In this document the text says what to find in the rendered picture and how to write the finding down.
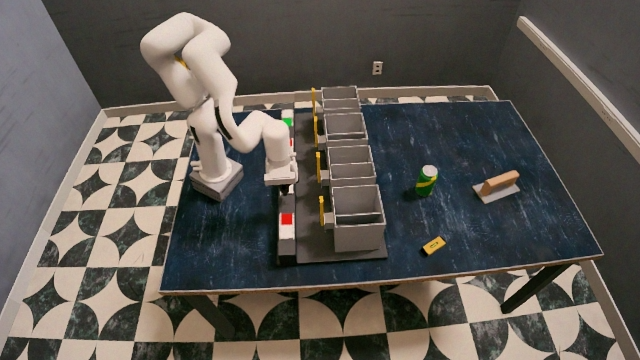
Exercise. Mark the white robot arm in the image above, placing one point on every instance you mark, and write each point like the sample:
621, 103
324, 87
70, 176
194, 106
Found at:
209, 76

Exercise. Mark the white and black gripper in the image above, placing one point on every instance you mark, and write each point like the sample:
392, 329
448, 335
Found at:
293, 168

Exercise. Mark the green drink can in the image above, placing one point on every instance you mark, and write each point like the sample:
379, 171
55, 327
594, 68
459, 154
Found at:
426, 180

